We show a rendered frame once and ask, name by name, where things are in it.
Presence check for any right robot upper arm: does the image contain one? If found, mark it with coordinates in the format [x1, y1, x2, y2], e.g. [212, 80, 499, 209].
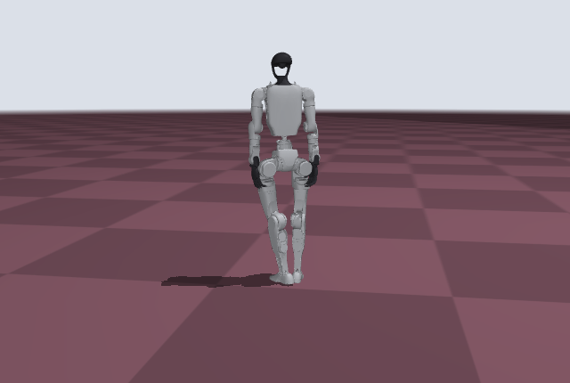
[301, 87, 316, 133]

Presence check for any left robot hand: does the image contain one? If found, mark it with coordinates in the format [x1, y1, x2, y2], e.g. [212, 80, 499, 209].
[249, 156, 266, 189]

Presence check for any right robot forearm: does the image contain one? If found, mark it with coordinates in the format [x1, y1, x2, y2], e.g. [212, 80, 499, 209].
[307, 124, 321, 162]

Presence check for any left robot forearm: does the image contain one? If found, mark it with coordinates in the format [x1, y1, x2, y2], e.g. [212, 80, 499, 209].
[248, 122, 261, 165]

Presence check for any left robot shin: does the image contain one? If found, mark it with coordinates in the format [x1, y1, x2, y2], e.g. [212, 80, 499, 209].
[268, 216, 289, 275]

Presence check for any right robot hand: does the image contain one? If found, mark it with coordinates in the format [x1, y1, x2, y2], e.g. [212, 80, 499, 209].
[305, 155, 319, 187]

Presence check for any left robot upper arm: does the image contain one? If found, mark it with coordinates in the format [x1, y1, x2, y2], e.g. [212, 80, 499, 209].
[250, 87, 267, 134]

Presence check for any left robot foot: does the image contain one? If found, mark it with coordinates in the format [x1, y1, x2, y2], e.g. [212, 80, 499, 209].
[269, 271, 295, 284]

